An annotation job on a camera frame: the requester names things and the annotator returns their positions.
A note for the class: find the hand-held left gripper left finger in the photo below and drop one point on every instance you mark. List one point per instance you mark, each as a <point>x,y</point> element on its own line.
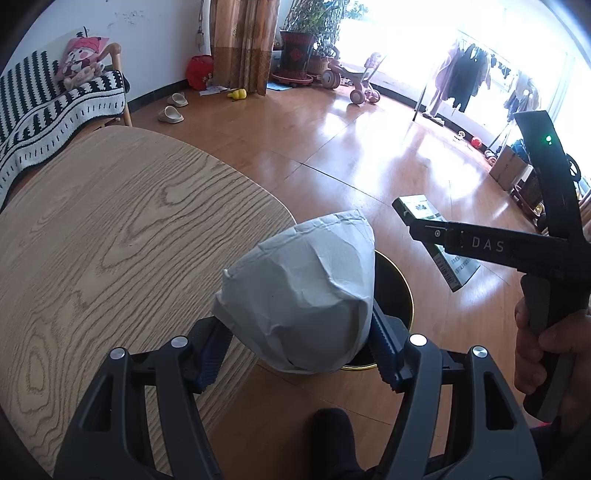
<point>210,360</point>

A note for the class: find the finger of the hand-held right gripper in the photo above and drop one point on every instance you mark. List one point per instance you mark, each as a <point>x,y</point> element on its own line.
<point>427,230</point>

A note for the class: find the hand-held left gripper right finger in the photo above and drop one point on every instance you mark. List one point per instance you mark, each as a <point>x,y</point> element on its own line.
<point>383,346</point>

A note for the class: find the white green cigarette pack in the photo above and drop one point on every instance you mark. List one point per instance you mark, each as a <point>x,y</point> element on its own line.
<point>455,270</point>

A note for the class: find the black trash bin gold rim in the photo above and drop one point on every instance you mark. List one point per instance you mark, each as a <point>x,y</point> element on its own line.
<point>392,286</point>

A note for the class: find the white paper ball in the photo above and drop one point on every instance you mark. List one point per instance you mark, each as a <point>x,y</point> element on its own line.
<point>300,290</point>

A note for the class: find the person's right hand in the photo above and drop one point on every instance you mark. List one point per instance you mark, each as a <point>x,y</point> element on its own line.
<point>579,369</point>

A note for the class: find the cardboard box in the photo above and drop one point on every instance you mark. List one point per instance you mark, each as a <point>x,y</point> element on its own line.
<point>508,168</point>

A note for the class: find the person's black-socked foot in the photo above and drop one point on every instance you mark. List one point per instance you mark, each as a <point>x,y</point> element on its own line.
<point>334,438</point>

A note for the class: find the clothes drying rack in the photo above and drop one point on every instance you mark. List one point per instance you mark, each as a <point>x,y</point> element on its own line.
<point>466,78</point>

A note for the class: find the pink kids tricycle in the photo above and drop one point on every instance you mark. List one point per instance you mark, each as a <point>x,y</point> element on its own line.
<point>355,78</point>

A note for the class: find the small potted plant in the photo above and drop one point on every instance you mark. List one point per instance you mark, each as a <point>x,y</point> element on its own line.
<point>318,64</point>

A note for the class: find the large potted plant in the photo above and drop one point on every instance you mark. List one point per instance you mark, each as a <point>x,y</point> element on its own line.
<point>298,55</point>

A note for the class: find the yellow toy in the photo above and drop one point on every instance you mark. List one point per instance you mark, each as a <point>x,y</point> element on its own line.
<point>238,94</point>

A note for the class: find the loose papers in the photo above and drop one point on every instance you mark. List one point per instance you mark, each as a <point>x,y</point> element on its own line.
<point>212,91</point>

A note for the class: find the brown patterned curtain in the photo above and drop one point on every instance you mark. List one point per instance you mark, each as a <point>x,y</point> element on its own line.
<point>244,46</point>

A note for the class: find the red bag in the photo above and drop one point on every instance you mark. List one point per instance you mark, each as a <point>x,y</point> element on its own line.
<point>199,71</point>

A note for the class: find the striped black white sofa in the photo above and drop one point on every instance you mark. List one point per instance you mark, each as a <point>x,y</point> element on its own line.
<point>46,115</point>

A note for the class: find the wooden sofa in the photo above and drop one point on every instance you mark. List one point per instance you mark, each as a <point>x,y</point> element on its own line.
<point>117,69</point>

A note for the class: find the beige plush toy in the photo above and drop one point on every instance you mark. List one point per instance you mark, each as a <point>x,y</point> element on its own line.
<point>83,76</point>

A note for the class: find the pink plush cushion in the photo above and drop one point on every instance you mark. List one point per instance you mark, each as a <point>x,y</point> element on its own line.
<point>83,53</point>

